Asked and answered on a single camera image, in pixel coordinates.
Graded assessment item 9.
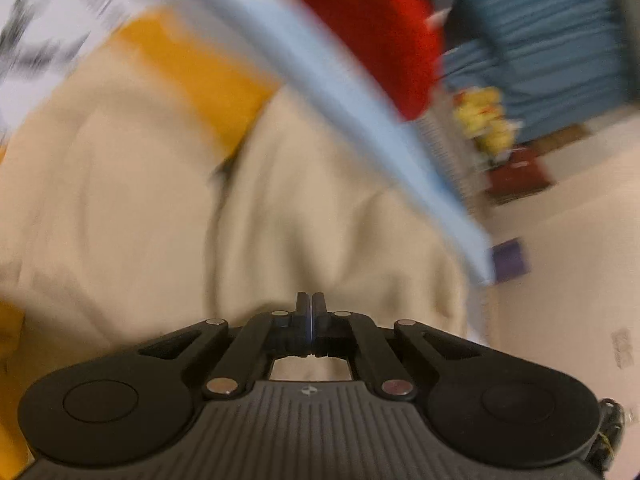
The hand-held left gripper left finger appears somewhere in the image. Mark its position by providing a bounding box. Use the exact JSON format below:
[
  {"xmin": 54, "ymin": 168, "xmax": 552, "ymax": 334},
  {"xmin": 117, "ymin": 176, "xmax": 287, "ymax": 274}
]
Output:
[{"xmin": 137, "ymin": 292, "xmax": 312, "ymax": 401}]

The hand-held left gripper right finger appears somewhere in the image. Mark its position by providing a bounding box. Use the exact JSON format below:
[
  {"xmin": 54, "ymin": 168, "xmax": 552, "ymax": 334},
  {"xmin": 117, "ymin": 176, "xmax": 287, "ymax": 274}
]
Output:
[{"xmin": 311, "ymin": 293, "xmax": 481, "ymax": 401}]

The beige and yellow hooded jacket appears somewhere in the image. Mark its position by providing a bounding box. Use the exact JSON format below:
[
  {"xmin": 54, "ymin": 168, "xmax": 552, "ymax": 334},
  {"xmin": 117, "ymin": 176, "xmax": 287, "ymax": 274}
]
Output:
[{"xmin": 0, "ymin": 5, "xmax": 469, "ymax": 467}]

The purple box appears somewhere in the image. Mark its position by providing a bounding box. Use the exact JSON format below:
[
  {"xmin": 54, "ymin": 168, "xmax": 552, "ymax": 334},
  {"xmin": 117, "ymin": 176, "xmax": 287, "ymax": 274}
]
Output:
[{"xmin": 490, "ymin": 238, "xmax": 532, "ymax": 286}]

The light blue folded blanket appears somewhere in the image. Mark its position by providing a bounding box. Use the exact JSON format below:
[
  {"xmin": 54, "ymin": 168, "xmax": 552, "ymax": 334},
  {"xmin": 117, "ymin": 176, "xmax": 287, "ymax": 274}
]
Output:
[{"xmin": 145, "ymin": 0, "xmax": 497, "ymax": 287}]

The dark red cushion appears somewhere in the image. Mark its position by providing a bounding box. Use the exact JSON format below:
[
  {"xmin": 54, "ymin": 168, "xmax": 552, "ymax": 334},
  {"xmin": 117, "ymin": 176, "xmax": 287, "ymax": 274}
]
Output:
[{"xmin": 484, "ymin": 147, "xmax": 557, "ymax": 207}]

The yellow plush toy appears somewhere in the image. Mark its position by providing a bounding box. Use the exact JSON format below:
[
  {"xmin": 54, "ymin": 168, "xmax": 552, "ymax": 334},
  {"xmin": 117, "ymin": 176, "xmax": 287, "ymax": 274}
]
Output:
[
  {"xmin": 452, "ymin": 87, "xmax": 505, "ymax": 135},
  {"xmin": 474, "ymin": 120, "xmax": 524, "ymax": 157}
]

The red folded blanket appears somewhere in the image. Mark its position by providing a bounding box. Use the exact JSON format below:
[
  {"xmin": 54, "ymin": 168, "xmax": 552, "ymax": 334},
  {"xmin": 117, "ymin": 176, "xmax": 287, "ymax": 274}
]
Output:
[{"xmin": 259, "ymin": 0, "xmax": 444, "ymax": 122}]

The blue curtain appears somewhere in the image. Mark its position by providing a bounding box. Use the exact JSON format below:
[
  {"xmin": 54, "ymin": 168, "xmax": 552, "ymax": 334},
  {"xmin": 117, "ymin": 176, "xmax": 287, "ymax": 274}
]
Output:
[{"xmin": 440, "ymin": 0, "xmax": 632, "ymax": 147}]

